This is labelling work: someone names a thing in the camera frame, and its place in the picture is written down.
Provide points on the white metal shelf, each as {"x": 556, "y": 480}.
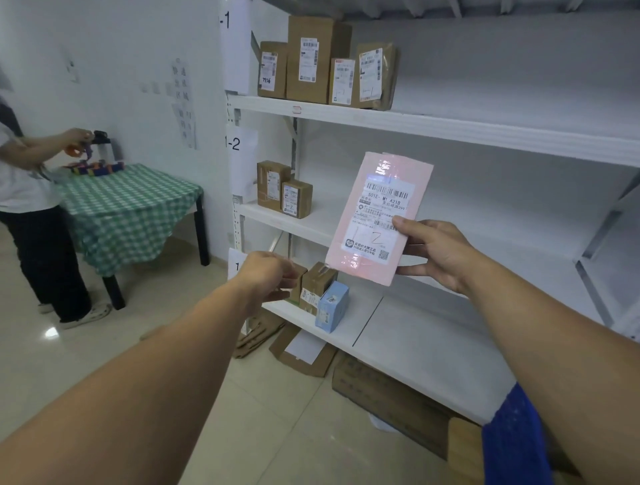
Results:
{"x": 500, "y": 135}

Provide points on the person's right hand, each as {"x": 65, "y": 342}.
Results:
{"x": 450, "y": 255}

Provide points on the row of blue orange blocks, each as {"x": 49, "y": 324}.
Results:
{"x": 95, "y": 168}

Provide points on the brown box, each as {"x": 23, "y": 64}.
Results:
{"x": 262, "y": 185}

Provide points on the person's left forearm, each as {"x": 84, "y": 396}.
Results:
{"x": 125, "y": 389}

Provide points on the plastic cardboard box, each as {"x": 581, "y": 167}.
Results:
{"x": 390, "y": 75}

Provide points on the another person's forearm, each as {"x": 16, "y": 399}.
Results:
{"x": 40, "y": 150}

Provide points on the green checked tablecloth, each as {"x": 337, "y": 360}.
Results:
{"x": 125, "y": 215}

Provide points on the light blue box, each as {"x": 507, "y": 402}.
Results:
{"x": 340, "y": 300}

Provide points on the small white paper scrap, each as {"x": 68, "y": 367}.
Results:
{"x": 385, "y": 423}

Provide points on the white paper shelf label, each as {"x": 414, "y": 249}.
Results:
{"x": 245, "y": 175}
{"x": 235, "y": 55}
{"x": 234, "y": 262}

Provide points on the brown parcel marked 7936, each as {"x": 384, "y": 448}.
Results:
{"x": 280, "y": 55}

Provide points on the blue plastic crate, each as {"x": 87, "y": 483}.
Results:
{"x": 515, "y": 444}

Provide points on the small parcel yellow tape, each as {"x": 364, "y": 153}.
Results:
{"x": 342, "y": 97}

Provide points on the person's right forearm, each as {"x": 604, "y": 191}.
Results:
{"x": 565, "y": 350}

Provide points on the torn brown cardboard sheet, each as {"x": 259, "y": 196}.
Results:
{"x": 280, "y": 350}

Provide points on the small brown box marked 1-2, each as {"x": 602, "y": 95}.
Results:
{"x": 304, "y": 195}

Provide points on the pink package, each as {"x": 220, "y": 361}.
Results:
{"x": 400, "y": 170}

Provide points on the person's left hand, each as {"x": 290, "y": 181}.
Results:
{"x": 265, "y": 277}

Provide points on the white bottle black cap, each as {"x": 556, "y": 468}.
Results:
{"x": 102, "y": 147}

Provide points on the green printed cardboard box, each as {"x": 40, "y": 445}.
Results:
{"x": 298, "y": 295}

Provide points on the small wooden table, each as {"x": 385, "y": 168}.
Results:
{"x": 465, "y": 449}

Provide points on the flattened brown cardboard sheet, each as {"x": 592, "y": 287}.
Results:
{"x": 400, "y": 399}

